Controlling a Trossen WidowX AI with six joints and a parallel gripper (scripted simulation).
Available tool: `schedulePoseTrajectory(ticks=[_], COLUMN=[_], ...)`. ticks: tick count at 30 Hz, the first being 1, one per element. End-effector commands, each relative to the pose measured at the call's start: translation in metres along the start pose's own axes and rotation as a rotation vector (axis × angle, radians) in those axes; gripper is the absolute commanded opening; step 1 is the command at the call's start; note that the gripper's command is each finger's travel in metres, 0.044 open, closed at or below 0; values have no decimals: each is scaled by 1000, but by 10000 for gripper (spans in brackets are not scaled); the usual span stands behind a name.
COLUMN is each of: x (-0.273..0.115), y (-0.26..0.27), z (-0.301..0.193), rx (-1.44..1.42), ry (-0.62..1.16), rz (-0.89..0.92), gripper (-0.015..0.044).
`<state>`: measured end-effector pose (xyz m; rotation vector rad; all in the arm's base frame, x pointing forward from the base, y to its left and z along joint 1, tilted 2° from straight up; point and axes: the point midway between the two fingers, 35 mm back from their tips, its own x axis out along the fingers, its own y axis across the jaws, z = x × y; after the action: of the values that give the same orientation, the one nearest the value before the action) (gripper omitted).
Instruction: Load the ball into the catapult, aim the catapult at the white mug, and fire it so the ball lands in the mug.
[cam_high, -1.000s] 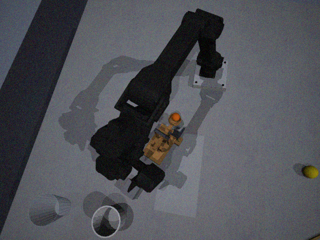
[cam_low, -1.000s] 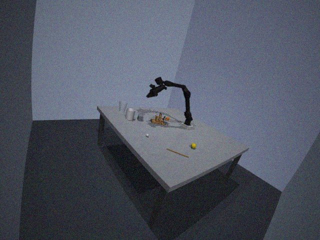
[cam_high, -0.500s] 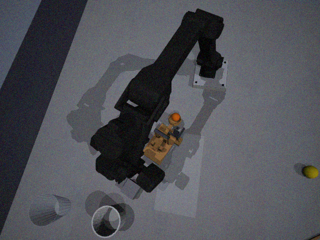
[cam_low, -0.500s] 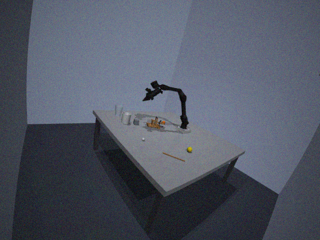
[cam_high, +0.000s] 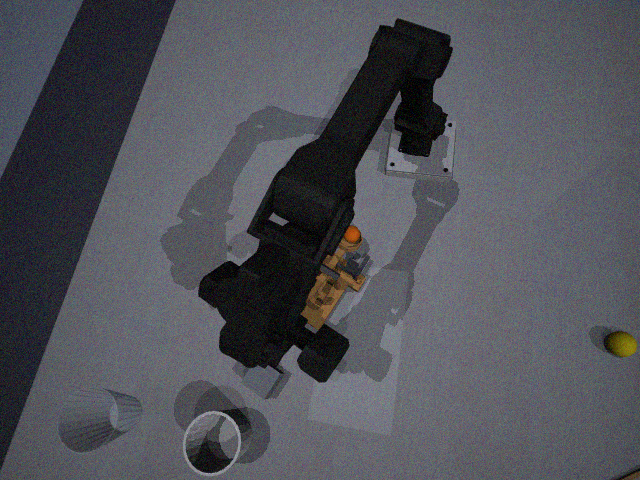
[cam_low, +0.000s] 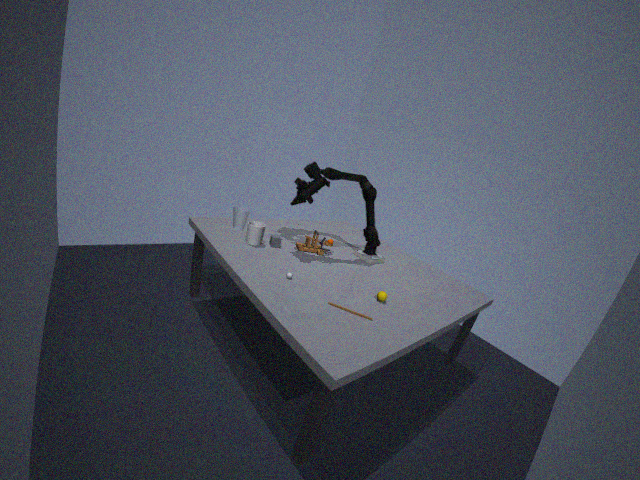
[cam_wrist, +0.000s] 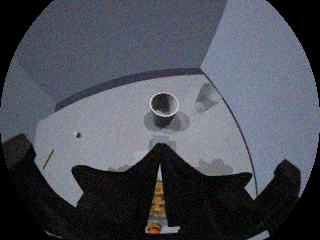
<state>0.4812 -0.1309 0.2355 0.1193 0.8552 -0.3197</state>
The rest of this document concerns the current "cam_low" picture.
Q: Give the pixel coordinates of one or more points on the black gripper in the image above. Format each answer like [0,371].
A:
[302,196]

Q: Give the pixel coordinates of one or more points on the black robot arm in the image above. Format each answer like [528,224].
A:
[369,193]

